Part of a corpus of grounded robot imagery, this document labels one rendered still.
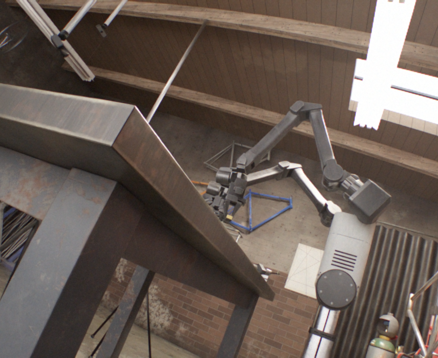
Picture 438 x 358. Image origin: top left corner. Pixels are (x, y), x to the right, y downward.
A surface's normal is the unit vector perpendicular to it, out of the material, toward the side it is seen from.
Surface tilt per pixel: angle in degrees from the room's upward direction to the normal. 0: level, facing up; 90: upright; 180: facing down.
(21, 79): 90
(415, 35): 174
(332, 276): 90
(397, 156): 90
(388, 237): 90
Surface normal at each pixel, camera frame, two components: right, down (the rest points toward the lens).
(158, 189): 0.90, 0.25
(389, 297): -0.84, -0.45
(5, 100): -0.22, -0.42
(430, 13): -0.46, 0.84
